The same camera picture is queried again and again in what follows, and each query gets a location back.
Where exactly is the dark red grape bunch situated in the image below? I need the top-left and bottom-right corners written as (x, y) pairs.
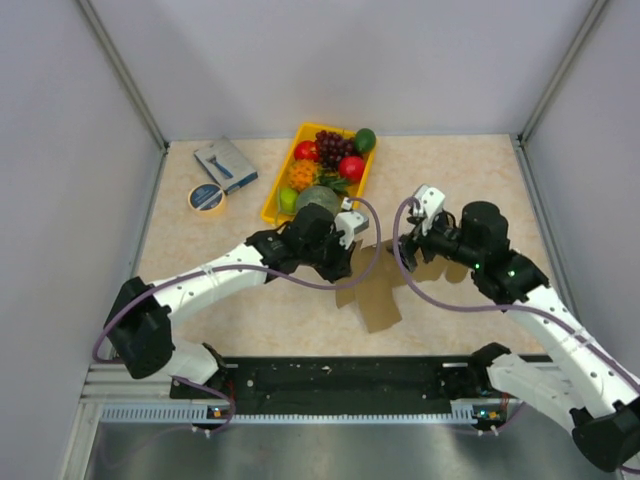
top-left (315, 130), bottom-right (356, 171)

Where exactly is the yellow plastic tray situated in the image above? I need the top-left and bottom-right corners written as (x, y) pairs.
top-left (261, 122), bottom-right (377, 226)

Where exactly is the razor package box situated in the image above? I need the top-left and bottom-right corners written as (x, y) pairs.
top-left (194, 137), bottom-right (258, 195)

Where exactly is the green avocado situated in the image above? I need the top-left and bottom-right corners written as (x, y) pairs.
top-left (353, 128), bottom-right (377, 154)

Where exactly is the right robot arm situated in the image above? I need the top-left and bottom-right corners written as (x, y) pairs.
top-left (392, 188), bottom-right (639, 475)

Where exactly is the brown cardboard paper box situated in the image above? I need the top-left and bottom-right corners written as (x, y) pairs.
top-left (335, 240), bottom-right (468, 333)

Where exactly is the orange pineapple fruit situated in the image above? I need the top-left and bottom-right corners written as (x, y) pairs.
top-left (286, 160), bottom-right (350, 196)

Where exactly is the green cantaloupe melon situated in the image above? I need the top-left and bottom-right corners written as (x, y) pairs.
top-left (294, 185), bottom-right (342, 220)

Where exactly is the grey slotted cable duct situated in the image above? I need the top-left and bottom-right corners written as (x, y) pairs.
top-left (100, 403), bottom-right (500, 425)

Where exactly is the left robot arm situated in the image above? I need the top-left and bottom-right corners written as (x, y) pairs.
top-left (105, 203), bottom-right (369, 397)

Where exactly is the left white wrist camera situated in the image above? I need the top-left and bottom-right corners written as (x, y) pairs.
top-left (334, 198), bottom-right (369, 250)

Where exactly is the red apple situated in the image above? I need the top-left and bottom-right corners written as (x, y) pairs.
top-left (294, 140), bottom-right (319, 162)

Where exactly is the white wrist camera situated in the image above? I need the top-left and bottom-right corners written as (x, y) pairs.
top-left (334, 198), bottom-right (369, 250)
top-left (410, 184), bottom-right (446, 235)

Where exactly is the red pomegranate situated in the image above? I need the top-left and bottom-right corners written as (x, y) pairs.
top-left (338, 156), bottom-right (366, 184)

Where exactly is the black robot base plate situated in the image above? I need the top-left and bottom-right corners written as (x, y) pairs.
top-left (169, 354), bottom-right (506, 416)

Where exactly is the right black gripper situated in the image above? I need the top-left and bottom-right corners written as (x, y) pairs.
top-left (386, 209), bottom-right (482, 271)

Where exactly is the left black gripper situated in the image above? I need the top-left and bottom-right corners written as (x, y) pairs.
top-left (300, 227), bottom-right (355, 283)

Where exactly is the masking tape roll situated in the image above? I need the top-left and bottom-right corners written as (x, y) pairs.
top-left (187, 183), bottom-right (226, 217)

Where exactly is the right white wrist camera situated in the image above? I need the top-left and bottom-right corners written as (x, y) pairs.
top-left (410, 184), bottom-right (446, 235)

